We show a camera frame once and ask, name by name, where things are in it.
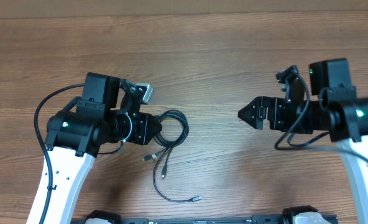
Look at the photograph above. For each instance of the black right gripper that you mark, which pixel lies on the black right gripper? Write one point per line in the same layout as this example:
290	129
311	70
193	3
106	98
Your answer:
271	113

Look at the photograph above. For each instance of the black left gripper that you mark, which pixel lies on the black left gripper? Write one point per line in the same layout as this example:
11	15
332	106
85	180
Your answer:
147	124

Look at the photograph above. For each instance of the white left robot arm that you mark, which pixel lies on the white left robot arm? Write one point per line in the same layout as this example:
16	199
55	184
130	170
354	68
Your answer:
108	111

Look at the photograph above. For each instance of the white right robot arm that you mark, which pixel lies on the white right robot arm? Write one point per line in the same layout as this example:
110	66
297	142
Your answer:
326	115

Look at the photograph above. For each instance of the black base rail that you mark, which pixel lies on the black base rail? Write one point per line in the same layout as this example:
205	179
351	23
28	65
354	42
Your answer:
299	215

